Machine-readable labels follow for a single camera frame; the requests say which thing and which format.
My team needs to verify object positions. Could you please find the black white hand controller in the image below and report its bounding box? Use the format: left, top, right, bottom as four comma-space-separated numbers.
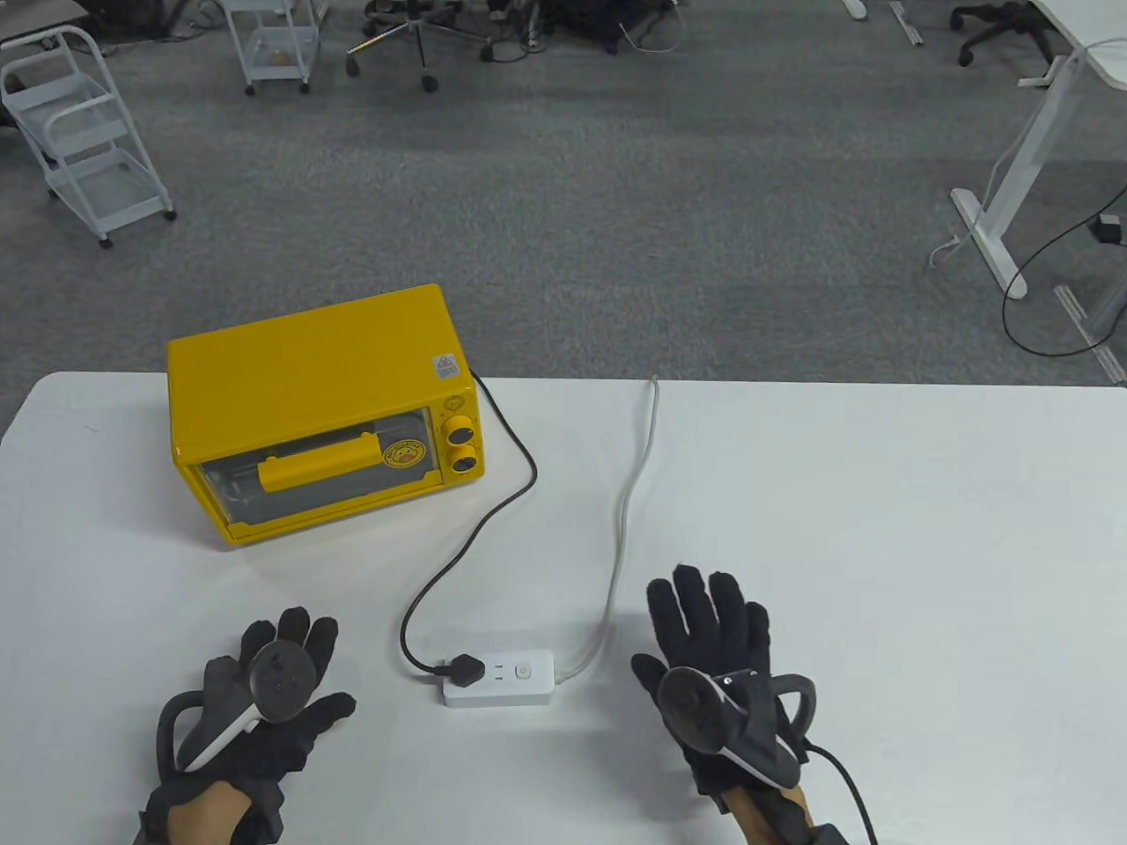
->
157, 641, 318, 775
659, 667, 818, 789

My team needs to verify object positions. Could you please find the person's right hand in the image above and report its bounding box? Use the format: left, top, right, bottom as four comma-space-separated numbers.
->
631, 565, 807, 799

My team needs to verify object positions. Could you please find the chrome office chair base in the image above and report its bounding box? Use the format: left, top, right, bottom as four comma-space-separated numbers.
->
345, 0, 494, 93

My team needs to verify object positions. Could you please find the small white utility cart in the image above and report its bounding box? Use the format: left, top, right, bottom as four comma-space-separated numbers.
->
220, 0, 322, 96

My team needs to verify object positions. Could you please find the black oven power cable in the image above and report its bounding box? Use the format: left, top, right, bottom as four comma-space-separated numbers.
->
401, 368, 538, 687

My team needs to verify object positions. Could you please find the large white utility cart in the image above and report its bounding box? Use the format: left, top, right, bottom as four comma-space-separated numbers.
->
0, 25, 179, 249

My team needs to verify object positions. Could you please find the person's left forearm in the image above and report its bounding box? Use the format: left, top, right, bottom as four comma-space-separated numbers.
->
141, 782, 287, 845

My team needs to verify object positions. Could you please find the grey metal floor rail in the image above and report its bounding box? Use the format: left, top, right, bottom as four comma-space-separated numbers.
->
1055, 286, 1127, 386

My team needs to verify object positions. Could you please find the white floor cable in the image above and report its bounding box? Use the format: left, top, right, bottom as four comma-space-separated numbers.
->
929, 231, 980, 269

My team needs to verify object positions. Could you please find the person's left hand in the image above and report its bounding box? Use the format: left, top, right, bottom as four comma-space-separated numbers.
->
161, 607, 357, 795

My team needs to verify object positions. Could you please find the black bags and cables pile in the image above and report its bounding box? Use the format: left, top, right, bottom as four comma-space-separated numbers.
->
539, 0, 686, 55

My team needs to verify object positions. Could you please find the black floor cable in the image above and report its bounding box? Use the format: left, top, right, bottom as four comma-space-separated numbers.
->
1002, 185, 1127, 357

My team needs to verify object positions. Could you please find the white power strip cable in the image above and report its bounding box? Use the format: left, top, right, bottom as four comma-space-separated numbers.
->
555, 376, 661, 683

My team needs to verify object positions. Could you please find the black office chair base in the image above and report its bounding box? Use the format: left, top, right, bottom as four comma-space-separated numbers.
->
949, 0, 1056, 67

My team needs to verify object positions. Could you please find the person's right forearm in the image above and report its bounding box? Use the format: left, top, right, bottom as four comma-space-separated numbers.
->
724, 783, 815, 845

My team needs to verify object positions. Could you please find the white power strip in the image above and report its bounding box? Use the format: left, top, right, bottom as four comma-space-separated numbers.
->
442, 650, 557, 709

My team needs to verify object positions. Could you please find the yellow oven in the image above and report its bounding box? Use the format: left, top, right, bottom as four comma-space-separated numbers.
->
167, 283, 487, 550

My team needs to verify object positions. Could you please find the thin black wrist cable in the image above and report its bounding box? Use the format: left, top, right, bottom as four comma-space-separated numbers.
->
806, 744, 881, 845

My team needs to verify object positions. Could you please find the dark desk corner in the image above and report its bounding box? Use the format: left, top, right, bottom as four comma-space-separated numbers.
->
0, 0, 96, 49

